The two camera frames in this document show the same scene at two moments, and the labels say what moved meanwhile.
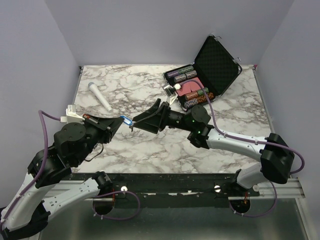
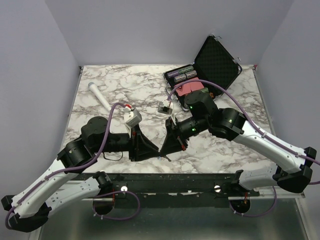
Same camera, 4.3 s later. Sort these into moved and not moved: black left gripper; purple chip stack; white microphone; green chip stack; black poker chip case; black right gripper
Moved: black left gripper; black right gripper
Not moved: white microphone; green chip stack; purple chip stack; black poker chip case
